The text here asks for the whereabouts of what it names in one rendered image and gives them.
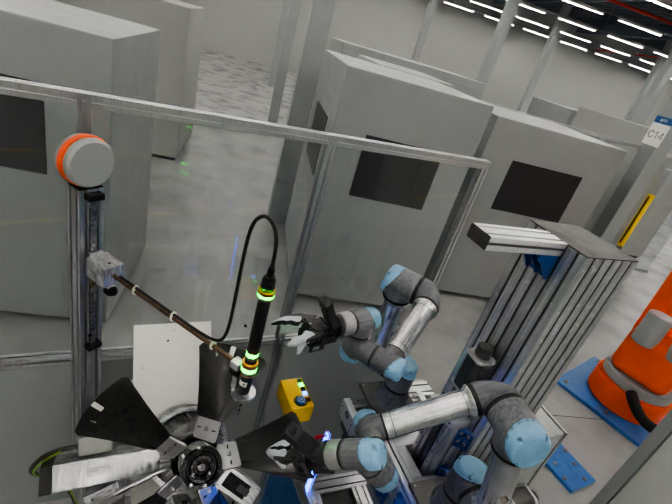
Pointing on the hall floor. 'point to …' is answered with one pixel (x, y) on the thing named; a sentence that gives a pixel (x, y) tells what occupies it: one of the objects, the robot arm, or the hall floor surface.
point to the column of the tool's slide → (91, 382)
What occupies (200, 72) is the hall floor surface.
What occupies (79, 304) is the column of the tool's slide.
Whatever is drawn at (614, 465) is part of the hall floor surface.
